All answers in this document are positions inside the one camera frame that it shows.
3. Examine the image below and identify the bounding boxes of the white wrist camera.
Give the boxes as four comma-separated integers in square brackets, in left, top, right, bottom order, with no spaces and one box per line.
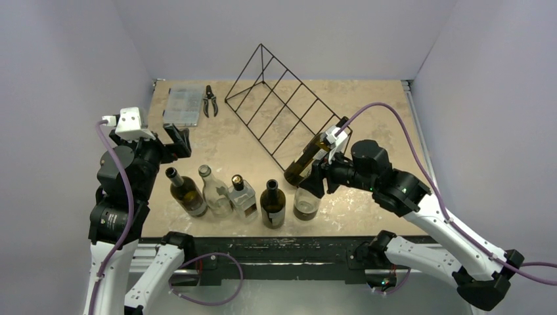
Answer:
[323,126,349,164]
[101,107,156,142]

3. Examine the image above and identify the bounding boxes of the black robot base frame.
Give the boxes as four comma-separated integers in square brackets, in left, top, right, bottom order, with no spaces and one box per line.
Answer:
[130,236,391,285]

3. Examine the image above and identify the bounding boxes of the black wire wine rack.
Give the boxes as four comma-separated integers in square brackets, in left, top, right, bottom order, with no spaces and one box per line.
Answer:
[225,43,342,170]

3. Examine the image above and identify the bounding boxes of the clear empty glass bottle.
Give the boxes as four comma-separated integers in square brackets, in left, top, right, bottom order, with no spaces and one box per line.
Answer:
[198,165,233,219]

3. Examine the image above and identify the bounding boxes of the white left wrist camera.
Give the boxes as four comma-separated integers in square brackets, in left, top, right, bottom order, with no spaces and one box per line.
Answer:
[101,107,156,142]

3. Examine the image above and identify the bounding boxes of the clear champagne bottle black label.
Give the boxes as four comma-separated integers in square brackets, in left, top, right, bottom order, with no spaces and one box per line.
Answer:
[293,188,321,221]

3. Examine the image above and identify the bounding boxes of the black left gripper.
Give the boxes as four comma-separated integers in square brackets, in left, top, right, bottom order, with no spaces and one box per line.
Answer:
[112,121,190,199]

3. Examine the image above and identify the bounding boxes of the green wine bottle white label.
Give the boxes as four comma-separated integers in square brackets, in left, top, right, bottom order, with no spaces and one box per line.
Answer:
[165,167,208,217]

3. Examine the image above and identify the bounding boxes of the black grey pliers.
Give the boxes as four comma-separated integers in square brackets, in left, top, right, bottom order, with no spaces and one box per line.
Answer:
[203,85,219,118]

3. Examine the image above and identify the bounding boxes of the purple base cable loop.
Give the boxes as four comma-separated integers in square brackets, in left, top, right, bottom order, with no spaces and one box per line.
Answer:
[168,253,244,307]

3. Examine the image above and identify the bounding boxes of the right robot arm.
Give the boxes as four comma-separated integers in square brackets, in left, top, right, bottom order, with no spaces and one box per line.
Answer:
[300,140,524,311]

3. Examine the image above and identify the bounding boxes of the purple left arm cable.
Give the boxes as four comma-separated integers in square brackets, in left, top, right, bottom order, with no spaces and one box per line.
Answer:
[87,121,135,315]

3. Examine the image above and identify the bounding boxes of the olive green wine bottle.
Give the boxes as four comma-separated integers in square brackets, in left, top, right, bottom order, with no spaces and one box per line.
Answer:
[284,116,348,187]

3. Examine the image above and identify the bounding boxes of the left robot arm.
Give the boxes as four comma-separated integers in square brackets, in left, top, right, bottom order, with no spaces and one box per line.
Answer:
[83,120,196,314]

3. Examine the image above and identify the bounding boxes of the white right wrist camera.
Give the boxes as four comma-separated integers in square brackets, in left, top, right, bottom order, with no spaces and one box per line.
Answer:
[323,126,349,164]

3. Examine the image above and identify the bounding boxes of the square clear bottle black cap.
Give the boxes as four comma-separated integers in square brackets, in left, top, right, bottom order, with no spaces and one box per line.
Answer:
[228,174,257,222]

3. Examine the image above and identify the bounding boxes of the clear plastic screw organizer box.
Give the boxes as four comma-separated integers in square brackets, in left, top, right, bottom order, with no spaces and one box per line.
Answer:
[162,85,204,127]

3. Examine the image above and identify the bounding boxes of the dark green wine bottle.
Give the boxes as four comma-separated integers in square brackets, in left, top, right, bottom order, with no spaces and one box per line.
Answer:
[259,179,286,229]

